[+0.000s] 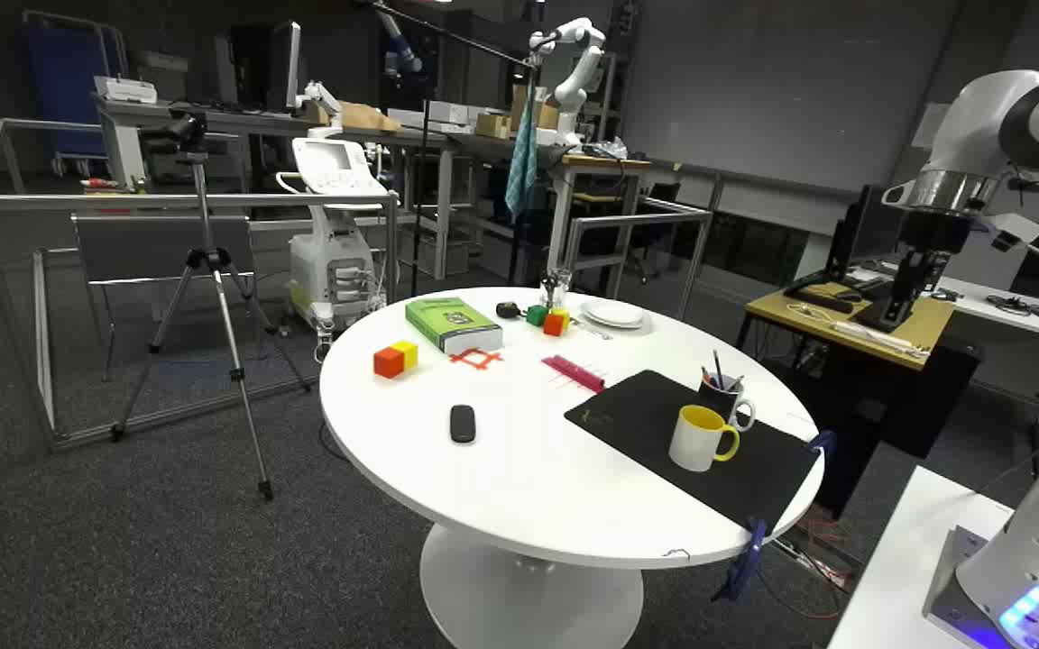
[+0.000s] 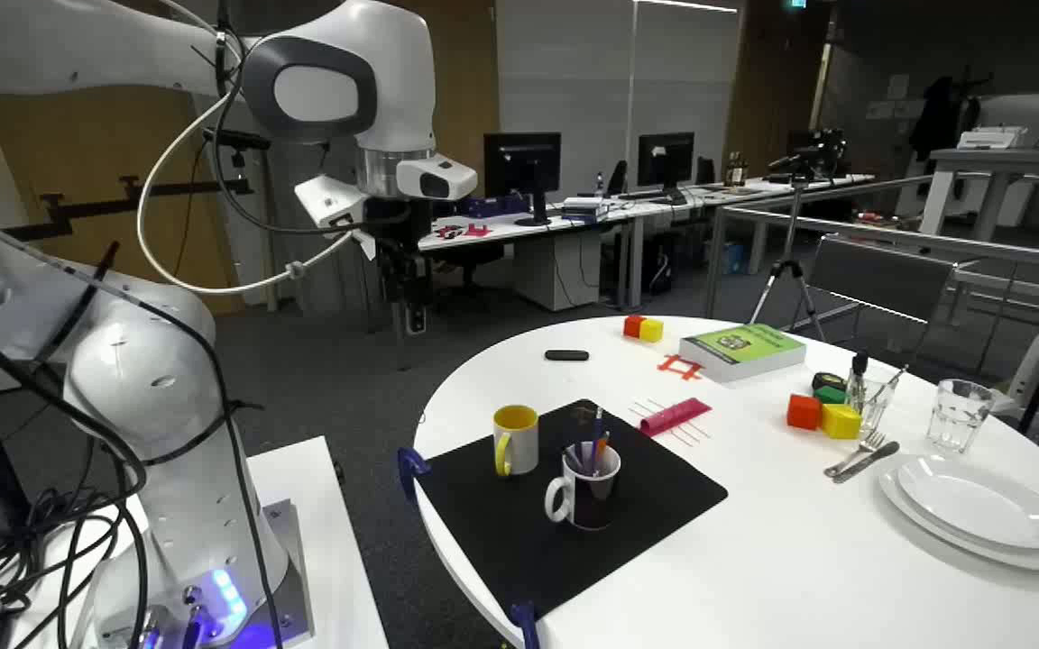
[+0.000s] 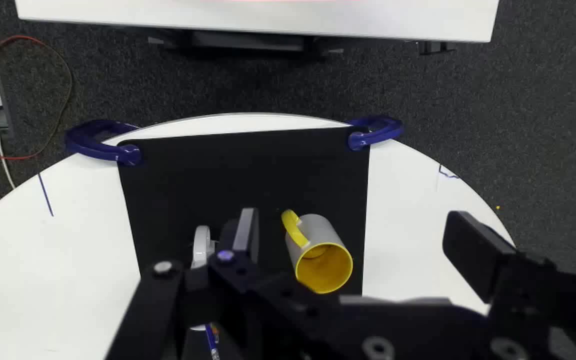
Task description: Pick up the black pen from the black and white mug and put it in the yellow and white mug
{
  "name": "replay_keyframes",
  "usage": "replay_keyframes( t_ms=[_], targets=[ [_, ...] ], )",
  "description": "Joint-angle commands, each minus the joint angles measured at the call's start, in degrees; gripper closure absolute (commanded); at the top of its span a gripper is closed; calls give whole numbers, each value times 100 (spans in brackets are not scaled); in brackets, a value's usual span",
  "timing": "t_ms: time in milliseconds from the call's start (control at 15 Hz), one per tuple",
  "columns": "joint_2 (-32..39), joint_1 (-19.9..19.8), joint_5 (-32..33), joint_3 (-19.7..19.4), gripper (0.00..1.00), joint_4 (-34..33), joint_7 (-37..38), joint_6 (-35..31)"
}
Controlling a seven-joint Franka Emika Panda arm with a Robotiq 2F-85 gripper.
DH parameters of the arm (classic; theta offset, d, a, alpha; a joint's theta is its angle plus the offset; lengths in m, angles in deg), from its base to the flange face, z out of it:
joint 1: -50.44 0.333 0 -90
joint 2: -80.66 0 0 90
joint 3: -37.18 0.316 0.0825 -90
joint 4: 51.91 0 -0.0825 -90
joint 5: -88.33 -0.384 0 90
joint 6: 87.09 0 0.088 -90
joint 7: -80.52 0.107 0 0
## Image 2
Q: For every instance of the small yellow cube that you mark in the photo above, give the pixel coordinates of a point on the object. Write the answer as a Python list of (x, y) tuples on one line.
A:
[(651, 331)]

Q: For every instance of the blue tape strip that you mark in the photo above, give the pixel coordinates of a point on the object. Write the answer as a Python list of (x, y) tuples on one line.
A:
[(527, 629), (409, 471)]

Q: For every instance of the grey chair back panel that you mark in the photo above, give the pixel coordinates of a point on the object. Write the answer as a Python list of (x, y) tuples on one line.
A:
[(883, 280)]

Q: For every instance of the orange pen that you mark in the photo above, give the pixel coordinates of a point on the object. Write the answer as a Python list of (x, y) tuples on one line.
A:
[(605, 453)]

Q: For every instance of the black and white mug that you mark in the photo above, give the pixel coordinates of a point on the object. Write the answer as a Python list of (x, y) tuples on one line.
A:
[(590, 495)]

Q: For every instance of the long white office desk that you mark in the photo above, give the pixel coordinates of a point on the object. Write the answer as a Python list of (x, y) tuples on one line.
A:
[(615, 218)]

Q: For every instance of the red and yellow blocks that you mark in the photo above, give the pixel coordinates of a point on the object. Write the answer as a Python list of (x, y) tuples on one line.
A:
[(803, 412)]

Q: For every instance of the green block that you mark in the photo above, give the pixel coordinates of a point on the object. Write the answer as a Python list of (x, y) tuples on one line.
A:
[(831, 393)]

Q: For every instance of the large white plate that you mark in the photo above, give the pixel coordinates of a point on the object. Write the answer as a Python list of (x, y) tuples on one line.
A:
[(1027, 558)]

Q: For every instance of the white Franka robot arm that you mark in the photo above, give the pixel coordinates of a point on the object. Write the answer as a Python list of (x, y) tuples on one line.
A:
[(126, 363)]

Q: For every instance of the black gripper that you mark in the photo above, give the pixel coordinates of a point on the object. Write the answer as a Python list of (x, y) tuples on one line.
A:
[(399, 245)]

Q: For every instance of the silver fork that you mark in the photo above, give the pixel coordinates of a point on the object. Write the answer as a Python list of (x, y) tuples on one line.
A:
[(852, 458)]

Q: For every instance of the silver knife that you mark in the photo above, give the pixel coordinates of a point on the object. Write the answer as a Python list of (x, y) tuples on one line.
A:
[(872, 458)]

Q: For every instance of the large yellow cube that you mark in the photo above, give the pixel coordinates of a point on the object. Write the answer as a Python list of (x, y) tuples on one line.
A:
[(843, 418)]

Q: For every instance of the empty clear glass tumbler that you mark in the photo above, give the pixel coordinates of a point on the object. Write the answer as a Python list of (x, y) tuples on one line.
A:
[(958, 418)]

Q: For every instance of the white side desk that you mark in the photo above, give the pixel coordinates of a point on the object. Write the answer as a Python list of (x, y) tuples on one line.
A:
[(1002, 165)]

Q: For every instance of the grey metal railing frame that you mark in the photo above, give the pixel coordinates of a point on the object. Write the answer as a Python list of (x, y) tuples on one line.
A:
[(902, 238)]

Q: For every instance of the pink flat ruler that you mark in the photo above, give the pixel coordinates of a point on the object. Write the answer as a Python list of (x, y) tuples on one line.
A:
[(676, 417)]

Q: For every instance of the black marker in glass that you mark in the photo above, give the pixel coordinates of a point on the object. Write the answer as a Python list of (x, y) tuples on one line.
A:
[(860, 381)]

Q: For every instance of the black camera tripod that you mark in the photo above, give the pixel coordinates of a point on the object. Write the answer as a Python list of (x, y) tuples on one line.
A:
[(789, 284)]

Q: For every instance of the small white plate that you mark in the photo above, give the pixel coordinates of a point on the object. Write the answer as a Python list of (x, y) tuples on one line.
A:
[(984, 498)]

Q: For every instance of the yellow and white mug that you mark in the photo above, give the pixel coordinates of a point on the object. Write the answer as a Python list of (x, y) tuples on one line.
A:
[(516, 442)]

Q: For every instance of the black pen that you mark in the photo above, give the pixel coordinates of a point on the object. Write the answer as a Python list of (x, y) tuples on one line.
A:
[(602, 423)]

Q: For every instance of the blue pen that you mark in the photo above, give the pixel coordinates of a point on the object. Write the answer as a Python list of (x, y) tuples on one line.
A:
[(575, 454)]

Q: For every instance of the black computer monitor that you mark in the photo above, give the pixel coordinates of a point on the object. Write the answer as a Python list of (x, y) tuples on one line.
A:
[(664, 161), (520, 165)]

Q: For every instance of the green book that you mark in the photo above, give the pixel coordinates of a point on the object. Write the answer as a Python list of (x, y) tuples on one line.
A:
[(744, 346)]

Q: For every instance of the red plastic frame piece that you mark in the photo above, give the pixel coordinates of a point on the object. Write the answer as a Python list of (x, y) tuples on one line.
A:
[(679, 367)]

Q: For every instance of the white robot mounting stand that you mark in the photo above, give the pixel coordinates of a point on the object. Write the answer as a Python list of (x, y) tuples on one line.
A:
[(326, 541)]

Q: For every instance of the clear glass holding utensils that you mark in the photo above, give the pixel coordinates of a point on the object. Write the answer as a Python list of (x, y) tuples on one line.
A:
[(880, 417)]

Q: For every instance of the black rectangular mat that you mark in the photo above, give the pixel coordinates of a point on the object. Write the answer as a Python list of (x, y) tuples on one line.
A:
[(568, 527)]

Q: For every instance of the small orange cube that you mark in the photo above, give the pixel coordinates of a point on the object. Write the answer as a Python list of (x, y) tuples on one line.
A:
[(633, 326)]

